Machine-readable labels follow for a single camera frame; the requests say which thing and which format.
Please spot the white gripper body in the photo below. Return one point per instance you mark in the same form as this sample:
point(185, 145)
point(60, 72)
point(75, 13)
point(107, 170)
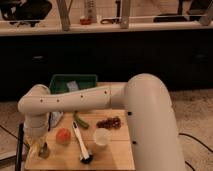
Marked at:
point(35, 129)

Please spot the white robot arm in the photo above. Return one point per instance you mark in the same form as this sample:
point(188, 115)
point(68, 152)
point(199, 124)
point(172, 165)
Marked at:
point(149, 113)

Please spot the white plastic cup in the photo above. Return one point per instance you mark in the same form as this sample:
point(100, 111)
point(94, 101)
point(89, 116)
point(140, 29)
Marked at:
point(101, 137)

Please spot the blue white cloth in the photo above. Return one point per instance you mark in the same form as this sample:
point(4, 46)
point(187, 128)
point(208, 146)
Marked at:
point(55, 117)

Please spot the orange tomato fruit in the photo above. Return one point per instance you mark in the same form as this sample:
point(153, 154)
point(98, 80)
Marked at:
point(63, 136)

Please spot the green plastic bin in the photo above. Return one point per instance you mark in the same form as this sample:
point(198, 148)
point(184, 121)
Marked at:
point(58, 83)

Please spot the green cucumber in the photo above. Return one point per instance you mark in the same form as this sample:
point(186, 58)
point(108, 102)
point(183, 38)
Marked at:
point(81, 122)

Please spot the white cloth in bin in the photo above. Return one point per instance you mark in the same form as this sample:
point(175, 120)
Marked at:
point(72, 86)

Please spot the red grape bunch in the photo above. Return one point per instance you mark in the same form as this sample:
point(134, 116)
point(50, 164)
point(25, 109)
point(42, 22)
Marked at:
point(110, 123)

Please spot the black office chair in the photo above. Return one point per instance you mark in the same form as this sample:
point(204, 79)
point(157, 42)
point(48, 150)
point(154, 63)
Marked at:
point(30, 12)

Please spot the red object on shelf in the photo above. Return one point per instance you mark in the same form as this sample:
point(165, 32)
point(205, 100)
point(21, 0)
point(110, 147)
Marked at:
point(85, 20)

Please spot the white handled brush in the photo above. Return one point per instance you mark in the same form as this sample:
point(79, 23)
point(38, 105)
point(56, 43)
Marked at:
point(86, 157)

